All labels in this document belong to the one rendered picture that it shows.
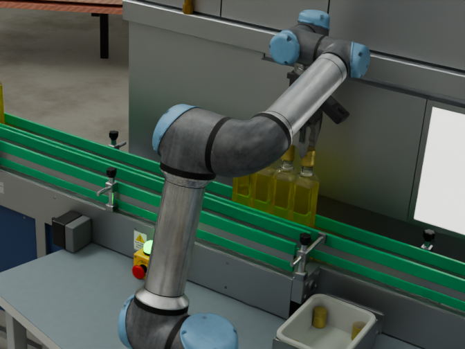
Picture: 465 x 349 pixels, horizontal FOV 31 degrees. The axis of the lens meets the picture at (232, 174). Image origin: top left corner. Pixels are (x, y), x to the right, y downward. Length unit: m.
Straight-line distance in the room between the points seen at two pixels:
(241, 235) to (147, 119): 0.60
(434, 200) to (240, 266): 0.52
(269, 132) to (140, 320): 0.47
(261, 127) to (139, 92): 1.01
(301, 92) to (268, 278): 0.60
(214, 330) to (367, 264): 0.56
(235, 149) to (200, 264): 0.72
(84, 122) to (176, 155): 3.67
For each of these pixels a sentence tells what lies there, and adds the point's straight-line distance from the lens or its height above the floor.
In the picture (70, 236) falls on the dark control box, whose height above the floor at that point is 0.81.
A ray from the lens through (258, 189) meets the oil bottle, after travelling 2.21.
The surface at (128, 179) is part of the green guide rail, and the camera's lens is 2.42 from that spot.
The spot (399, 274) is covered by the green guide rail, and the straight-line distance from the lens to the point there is 2.11.
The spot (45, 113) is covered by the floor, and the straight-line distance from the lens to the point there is 5.46.
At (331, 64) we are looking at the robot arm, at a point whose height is 1.46.
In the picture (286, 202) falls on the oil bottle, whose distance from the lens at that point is 2.18.
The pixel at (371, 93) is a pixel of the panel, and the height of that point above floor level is 1.30.
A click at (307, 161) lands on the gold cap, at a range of 2.12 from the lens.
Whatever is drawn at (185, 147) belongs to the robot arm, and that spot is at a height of 1.34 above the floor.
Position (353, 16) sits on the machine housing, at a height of 1.48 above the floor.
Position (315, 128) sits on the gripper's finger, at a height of 1.21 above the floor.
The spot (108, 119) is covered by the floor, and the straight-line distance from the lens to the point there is 5.35.
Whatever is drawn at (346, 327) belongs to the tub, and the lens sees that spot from 2.13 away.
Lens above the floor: 2.00
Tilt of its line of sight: 25 degrees down
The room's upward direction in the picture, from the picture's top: 4 degrees clockwise
